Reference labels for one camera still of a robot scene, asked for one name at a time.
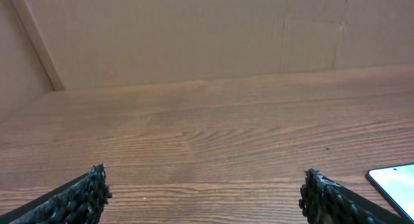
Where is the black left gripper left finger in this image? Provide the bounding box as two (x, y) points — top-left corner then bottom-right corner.
(1, 163), (113, 224)

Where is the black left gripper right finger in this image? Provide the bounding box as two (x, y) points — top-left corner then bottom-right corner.
(299, 168), (404, 224)

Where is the Samsung Galaxy smartphone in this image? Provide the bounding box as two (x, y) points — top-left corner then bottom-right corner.
(365, 163), (413, 223)

